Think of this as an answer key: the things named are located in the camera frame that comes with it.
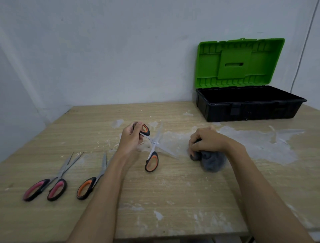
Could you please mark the person's right hand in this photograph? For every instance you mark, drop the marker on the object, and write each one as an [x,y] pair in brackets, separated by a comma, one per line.
[212,141]

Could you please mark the person's left hand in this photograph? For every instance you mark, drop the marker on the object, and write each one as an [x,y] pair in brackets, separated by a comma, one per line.
[128,141]

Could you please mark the person's left fingers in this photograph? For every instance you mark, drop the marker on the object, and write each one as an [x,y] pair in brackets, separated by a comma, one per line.
[139,127]

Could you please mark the person's right fingers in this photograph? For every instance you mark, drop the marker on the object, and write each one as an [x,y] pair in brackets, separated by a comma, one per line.
[193,147]

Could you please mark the grey steel wool pad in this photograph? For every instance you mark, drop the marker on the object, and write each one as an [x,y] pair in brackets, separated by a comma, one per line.
[212,161]

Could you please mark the person's left forearm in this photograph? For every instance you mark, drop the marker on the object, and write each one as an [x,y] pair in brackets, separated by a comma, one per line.
[100,200]

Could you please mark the person's right forearm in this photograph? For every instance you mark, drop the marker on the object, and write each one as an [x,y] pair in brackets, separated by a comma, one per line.
[260,195]

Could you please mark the black toolbox with green lid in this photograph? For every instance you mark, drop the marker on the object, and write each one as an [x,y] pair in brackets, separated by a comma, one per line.
[247,105]

